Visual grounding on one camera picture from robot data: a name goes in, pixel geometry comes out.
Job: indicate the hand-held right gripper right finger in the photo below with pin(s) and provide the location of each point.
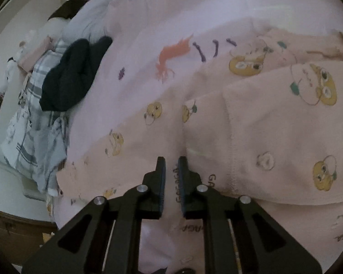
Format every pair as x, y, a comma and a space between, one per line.
182, 184

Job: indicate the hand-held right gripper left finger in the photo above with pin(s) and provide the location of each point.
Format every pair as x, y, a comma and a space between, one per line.
161, 184

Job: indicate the pink bear print baby garment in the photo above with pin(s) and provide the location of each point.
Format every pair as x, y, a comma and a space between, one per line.
245, 114

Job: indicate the pile of pale green clothes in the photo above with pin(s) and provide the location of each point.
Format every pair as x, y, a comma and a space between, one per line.
37, 137

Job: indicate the pink animal print bed sheet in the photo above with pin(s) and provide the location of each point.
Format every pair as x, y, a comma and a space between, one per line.
148, 51

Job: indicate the dark navy cloth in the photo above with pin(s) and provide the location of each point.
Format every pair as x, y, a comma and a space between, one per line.
71, 74

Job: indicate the brown cardboard box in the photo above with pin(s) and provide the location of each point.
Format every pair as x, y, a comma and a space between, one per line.
17, 234

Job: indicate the white plush toy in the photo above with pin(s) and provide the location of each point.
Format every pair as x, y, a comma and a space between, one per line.
43, 37

